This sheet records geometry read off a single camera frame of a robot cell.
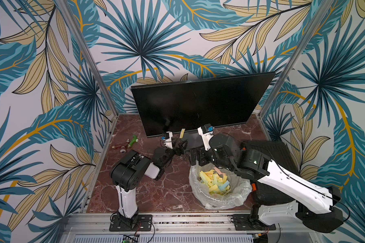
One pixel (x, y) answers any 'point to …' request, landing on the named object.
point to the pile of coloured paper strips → (216, 181)
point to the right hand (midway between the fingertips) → (192, 148)
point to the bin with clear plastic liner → (241, 189)
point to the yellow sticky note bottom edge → (182, 133)
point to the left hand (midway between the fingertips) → (184, 139)
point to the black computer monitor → (184, 106)
